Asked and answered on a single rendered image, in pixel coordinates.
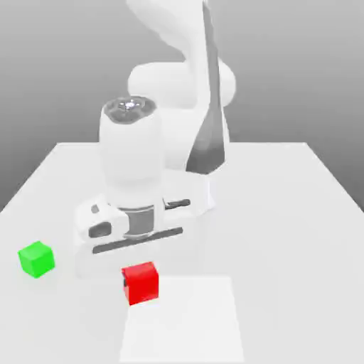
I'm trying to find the small red cube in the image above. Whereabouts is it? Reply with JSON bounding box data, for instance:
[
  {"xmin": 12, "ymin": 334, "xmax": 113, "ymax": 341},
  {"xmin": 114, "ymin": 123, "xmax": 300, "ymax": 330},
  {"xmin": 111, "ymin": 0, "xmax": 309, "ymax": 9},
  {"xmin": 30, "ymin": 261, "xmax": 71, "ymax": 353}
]
[{"xmin": 121, "ymin": 261, "xmax": 160, "ymax": 307}]

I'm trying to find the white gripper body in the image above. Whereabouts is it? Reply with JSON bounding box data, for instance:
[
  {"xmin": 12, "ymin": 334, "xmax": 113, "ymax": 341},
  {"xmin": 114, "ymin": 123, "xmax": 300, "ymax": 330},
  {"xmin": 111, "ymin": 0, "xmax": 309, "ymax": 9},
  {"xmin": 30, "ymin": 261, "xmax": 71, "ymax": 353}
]
[{"xmin": 75, "ymin": 223, "xmax": 200, "ymax": 280}]

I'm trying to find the small green cube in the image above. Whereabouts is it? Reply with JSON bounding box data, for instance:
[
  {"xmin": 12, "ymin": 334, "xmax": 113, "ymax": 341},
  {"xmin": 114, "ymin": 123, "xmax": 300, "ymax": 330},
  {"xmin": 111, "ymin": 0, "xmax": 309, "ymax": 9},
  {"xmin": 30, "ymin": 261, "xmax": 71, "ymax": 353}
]
[{"xmin": 17, "ymin": 240, "xmax": 55, "ymax": 279}]

